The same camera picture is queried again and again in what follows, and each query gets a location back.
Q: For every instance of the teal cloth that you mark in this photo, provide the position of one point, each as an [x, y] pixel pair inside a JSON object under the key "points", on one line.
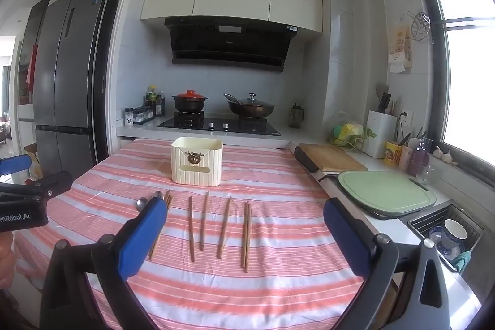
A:
{"points": [[462, 262]]}

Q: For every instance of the black glass gas stove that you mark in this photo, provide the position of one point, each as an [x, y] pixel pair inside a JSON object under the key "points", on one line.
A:
{"points": [[220, 125]]}

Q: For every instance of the glass wok lid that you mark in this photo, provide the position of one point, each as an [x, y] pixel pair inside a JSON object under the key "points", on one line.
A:
{"points": [[252, 102]]}

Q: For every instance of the white bowl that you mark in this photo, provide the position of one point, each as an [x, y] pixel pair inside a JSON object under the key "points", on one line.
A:
{"points": [[456, 231]]}

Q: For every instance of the metal steaming rack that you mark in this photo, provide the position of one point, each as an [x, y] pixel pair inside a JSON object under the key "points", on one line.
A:
{"points": [[419, 26]]}

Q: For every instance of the pink cup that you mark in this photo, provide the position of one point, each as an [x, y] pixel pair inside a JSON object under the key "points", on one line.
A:
{"points": [[405, 158]]}

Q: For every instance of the purple soap bottle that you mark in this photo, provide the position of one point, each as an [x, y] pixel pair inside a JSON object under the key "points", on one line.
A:
{"points": [[418, 160]]}

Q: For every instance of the wooden chopstick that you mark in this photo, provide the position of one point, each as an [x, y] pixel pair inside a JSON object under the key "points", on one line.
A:
{"points": [[204, 221]]}

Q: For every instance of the black wok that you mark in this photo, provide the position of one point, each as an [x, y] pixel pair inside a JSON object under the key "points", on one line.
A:
{"points": [[251, 111]]}

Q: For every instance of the pink striped tablecloth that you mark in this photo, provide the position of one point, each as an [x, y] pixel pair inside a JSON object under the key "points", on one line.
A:
{"points": [[232, 295]]}

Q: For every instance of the yellow cup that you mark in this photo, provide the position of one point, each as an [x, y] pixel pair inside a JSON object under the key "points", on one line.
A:
{"points": [[392, 154]]}

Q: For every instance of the person's left hand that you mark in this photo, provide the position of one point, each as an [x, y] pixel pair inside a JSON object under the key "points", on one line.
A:
{"points": [[6, 260]]}

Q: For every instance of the blue patterned bowl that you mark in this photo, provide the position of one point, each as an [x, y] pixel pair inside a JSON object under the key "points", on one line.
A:
{"points": [[441, 243]]}

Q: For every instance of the wooden spatula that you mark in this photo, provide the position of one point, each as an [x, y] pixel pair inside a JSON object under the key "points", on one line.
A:
{"points": [[382, 89]]}

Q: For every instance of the steel sink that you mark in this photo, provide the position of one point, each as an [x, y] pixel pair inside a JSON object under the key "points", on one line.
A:
{"points": [[421, 221]]}

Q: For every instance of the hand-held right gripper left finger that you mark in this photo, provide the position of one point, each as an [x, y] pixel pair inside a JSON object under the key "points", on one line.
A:
{"points": [[143, 233]]}

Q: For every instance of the wooden cutting board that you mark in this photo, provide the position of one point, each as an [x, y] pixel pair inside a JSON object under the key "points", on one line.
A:
{"points": [[332, 158]]}

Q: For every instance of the yellow cap bottle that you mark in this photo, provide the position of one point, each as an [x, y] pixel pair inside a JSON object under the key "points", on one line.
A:
{"points": [[151, 96]]}

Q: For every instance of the cardboard box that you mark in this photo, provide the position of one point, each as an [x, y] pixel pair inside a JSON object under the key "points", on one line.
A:
{"points": [[34, 150]]}

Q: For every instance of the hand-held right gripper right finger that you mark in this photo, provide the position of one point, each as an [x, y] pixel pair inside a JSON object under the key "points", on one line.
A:
{"points": [[344, 237]]}

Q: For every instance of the dark glass jug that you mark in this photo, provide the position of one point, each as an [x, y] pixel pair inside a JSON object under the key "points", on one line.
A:
{"points": [[296, 116]]}

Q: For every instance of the wall calendar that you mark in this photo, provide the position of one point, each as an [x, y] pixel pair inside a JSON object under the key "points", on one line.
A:
{"points": [[399, 47]]}

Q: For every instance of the cream utensil holder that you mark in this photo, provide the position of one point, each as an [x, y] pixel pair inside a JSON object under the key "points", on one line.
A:
{"points": [[197, 163]]}

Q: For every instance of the yellow green plastic bag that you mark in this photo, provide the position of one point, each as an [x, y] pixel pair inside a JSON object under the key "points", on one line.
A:
{"points": [[348, 131]]}

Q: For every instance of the white power outlet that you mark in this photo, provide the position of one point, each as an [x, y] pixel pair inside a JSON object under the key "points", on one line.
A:
{"points": [[406, 116]]}

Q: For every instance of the white knife block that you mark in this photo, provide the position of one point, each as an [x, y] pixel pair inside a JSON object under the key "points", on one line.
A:
{"points": [[381, 136]]}

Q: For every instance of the black clay pot red lid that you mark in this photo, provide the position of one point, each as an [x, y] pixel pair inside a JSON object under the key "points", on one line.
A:
{"points": [[189, 101]]}

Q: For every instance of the grey refrigerator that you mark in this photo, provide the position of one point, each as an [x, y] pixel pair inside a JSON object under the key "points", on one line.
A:
{"points": [[69, 82]]}

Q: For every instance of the window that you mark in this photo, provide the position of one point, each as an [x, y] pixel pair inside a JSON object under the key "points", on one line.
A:
{"points": [[468, 44]]}

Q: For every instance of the black door frame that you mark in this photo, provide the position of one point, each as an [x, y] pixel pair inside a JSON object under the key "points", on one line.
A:
{"points": [[118, 44]]}

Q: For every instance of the white label spice jar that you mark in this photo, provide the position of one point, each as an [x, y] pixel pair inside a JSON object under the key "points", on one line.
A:
{"points": [[129, 118]]}

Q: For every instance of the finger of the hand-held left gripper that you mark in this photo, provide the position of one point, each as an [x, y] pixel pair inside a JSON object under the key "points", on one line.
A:
{"points": [[54, 184], [13, 164]]}

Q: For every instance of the garlic bulb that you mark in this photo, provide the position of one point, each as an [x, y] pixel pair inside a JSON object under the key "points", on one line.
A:
{"points": [[437, 153], [447, 156]]}

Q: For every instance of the clear glass cup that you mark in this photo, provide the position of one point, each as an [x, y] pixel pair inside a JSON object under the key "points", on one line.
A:
{"points": [[428, 174]]}

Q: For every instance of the black range hood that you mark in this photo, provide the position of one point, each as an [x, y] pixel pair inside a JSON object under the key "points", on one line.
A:
{"points": [[228, 44]]}

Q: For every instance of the white round plate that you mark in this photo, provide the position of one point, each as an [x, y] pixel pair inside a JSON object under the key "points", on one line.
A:
{"points": [[386, 192]]}

